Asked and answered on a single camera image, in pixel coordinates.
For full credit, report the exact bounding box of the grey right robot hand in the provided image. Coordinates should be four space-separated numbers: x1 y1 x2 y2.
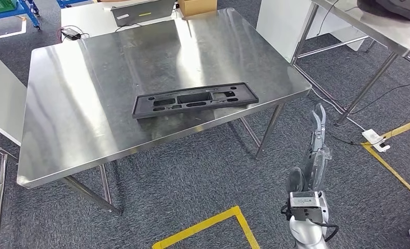
285 103 333 194

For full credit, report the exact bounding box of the black plastic frame part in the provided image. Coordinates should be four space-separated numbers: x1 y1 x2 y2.
132 81 259 120

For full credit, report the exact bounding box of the stainless steel workbench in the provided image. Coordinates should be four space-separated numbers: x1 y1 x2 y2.
17 7 312 217

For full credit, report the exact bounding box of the blue metal shelf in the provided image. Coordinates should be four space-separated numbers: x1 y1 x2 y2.
56 0 97 9
0 0 41 30

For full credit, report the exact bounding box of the white power strip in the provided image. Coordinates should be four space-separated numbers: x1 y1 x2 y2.
361 129 392 153

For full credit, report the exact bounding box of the yellow floor tape square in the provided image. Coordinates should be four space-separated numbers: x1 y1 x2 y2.
361 119 410 205
152 205 261 249

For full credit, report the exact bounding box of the white panel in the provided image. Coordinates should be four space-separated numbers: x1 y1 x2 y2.
255 0 368 64

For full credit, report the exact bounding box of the dark grey bag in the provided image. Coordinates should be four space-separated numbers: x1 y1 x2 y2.
357 0 410 22

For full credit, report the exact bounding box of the cardboard box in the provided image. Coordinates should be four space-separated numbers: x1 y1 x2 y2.
177 0 218 18

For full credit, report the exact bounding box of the grey laptop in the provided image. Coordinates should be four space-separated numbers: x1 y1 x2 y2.
110 0 177 28

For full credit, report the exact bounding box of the white table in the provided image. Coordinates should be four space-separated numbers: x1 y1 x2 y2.
60 0 186 39

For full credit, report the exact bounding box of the white floor tape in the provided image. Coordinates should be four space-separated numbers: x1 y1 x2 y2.
0 16 28 43

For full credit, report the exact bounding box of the white power cable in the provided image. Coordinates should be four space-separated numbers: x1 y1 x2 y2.
309 87 366 133

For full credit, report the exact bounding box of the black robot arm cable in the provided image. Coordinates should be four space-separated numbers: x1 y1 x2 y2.
280 204 340 243

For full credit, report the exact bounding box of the black floor cable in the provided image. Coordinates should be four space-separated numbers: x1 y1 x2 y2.
329 75 410 147

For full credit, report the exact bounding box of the steel frame table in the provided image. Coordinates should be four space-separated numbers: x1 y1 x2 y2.
290 0 410 127

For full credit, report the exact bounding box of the black device with wires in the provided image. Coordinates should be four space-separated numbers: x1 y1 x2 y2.
56 25 90 43

